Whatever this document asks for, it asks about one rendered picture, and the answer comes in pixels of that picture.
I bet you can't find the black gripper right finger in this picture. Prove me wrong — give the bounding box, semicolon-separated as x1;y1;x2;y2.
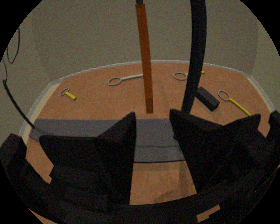
169;109;261;193

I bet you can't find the long orange rod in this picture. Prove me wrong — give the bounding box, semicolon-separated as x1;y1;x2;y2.
136;0;153;115

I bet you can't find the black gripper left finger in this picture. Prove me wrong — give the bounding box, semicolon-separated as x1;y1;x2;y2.
39;112;136;205

